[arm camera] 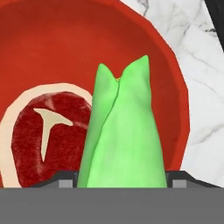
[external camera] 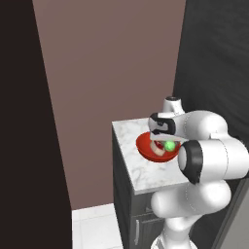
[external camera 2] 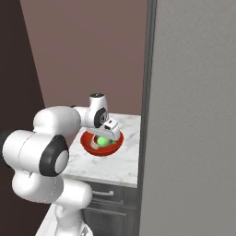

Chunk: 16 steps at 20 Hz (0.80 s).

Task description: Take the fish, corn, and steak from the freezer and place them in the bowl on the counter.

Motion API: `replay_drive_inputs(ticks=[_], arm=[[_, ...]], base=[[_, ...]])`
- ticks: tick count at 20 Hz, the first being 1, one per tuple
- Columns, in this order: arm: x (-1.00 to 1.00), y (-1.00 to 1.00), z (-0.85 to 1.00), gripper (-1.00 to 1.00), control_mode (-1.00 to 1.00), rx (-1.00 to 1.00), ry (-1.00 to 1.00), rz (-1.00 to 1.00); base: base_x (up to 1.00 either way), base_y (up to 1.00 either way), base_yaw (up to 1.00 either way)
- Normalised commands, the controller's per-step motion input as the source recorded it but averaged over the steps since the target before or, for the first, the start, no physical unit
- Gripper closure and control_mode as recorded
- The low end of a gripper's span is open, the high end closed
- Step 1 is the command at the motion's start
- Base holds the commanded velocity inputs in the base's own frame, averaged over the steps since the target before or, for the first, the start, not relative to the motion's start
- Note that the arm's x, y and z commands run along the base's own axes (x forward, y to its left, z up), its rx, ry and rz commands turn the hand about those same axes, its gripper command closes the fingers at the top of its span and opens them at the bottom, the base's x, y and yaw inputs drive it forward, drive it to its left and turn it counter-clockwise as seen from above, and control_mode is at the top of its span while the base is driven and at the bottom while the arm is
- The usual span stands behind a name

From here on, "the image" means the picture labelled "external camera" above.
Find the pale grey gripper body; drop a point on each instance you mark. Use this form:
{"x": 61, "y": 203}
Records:
{"x": 168, "y": 138}

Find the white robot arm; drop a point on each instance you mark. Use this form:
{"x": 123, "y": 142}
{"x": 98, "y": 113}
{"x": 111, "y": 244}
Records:
{"x": 207, "y": 155}

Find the red and white steak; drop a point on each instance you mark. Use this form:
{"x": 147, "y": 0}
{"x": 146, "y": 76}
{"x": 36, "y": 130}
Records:
{"x": 158, "y": 144}

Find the red bowl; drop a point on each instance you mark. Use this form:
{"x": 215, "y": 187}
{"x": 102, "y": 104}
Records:
{"x": 147, "y": 152}

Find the dark counter cabinet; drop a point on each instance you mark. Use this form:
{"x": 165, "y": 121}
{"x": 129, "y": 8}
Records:
{"x": 122, "y": 181}

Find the small green ball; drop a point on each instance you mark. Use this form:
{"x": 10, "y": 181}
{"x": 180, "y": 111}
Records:
{"x": 169, "y": 146}

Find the beige food piece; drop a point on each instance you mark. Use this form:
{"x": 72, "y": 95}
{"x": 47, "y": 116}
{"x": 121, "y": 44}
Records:
{"x": 158, "y": 150}

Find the dark drawer front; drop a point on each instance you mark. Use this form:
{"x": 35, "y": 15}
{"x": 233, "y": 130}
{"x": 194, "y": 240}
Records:
{"x": 141, "y": 202}

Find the dark fridge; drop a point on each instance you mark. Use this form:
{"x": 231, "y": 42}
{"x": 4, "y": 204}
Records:
{"x": 214, "y": 58}

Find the dark cabinet door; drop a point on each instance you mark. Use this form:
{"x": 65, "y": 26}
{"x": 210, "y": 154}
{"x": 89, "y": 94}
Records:
{"x": 147, "y": 233}

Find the dark tall panel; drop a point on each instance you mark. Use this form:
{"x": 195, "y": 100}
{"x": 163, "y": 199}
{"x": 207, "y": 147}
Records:
{"x": 29, "y": 129}

